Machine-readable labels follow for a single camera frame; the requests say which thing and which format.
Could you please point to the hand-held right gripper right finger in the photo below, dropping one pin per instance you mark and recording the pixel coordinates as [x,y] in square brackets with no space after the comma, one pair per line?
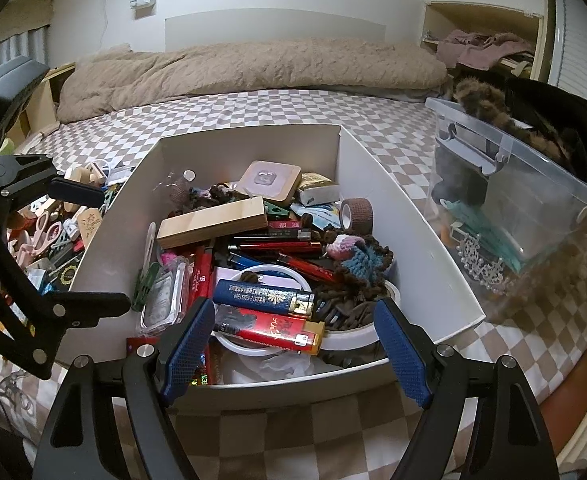
[403,355]

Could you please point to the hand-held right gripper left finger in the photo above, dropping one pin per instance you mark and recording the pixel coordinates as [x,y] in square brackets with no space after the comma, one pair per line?
[188,350]

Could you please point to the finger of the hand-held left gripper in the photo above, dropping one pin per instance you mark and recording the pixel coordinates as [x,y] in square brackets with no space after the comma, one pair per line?
[93,304]
[75,194]

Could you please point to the heap of lighters and trinkets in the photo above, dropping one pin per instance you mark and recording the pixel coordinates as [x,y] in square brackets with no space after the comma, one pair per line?
[273,250]
[88,225]

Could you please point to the white cardboard box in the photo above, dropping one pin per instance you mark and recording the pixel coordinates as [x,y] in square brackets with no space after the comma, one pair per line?
[413,260]

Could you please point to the black round tin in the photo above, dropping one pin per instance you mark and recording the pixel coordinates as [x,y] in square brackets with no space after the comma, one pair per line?
[65,275]

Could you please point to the pink scissors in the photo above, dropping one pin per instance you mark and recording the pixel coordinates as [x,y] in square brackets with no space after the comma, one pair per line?
[48,225]

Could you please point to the wooden bedside shelf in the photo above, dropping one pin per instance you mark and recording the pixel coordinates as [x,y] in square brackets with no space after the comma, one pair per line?
[40,105]

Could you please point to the grey white curtain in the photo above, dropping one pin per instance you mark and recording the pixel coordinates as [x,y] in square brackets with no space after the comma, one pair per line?
[8,52]

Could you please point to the clear plastic case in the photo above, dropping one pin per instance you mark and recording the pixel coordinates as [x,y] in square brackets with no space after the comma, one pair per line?
[166,300]

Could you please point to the green clips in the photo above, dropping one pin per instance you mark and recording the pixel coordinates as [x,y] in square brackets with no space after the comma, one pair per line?
[146,285]

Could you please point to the beige printed valance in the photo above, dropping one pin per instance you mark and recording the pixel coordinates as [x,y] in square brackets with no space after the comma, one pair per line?
[23,15]

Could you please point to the blue pink crochet piece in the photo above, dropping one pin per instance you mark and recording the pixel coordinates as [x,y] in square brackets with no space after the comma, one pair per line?
[358,255]

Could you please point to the pearl tiara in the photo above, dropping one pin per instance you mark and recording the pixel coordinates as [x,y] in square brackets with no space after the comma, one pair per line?
[483,265]

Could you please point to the rectangular wooden block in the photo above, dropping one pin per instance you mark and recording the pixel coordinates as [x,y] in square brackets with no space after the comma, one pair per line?
[213,222]

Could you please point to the brown tape roll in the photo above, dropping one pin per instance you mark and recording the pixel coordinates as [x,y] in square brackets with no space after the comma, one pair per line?
[356,217]

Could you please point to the teal plastic piece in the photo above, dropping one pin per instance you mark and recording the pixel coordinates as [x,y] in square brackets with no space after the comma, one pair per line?
[483,230]

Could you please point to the small gold white carton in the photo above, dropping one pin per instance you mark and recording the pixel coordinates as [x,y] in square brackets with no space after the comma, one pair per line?
[318,190]

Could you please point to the clear plastic storage bin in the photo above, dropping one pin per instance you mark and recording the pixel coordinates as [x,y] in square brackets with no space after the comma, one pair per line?
[533,210]

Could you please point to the beige duvet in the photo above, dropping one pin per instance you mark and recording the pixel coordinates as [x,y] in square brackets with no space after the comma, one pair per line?
[253,72]

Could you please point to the checkered bed sheet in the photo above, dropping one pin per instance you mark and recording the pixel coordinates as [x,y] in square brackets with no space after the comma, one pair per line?
[283,110]

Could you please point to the white headboard panel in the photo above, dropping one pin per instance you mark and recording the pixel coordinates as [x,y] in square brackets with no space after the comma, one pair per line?
[273,30]

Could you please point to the brown fur scarf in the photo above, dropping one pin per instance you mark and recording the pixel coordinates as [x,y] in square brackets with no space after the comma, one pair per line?
[488,100]

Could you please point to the black hat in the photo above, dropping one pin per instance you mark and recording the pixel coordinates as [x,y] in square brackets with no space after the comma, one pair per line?
[563,110]

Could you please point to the pink clothes pile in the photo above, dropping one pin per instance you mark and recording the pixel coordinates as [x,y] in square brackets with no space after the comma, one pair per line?
[473,50]

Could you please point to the white louvred door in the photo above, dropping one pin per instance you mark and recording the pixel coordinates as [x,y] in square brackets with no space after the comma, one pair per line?
[583,40]

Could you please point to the cream wall shelf niche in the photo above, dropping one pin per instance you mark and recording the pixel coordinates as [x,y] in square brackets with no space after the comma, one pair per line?
[473,15]

